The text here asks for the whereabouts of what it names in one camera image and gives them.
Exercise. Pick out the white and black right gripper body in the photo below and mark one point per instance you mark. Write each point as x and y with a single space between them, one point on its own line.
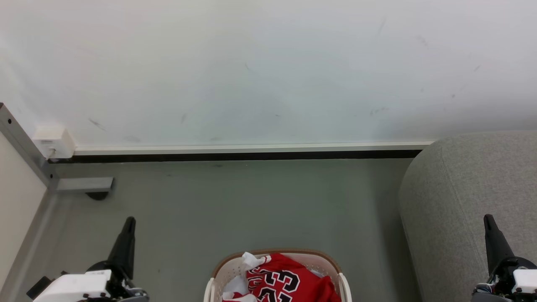
518 279

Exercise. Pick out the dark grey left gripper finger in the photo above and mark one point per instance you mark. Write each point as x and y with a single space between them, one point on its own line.
125 245

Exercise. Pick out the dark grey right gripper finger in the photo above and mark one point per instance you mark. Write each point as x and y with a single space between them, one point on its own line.
497 245

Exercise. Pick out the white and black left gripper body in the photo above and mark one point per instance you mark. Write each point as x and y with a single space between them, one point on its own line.
73 287

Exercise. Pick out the red basketball jersey number 23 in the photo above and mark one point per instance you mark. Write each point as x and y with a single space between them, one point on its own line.
277 279

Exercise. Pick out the grey fabric sofa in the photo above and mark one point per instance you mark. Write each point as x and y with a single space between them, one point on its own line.
470 201

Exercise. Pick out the white partition panel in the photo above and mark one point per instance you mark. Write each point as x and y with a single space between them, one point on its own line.
16 201

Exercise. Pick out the white and black baseboard strip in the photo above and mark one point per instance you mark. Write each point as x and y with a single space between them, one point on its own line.
251 152

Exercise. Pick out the white perforated plastic laundry basket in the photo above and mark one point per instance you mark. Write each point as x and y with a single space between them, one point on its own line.
327 262

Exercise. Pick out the pale blue cloth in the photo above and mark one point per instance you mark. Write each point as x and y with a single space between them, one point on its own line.
317 273

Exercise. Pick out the black round frame foot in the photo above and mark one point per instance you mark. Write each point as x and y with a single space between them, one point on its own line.
97 195

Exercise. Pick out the white wall socket box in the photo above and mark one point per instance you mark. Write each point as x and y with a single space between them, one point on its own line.
53 140

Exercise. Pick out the grey metal frame post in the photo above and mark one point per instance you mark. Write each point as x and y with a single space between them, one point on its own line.
23 142

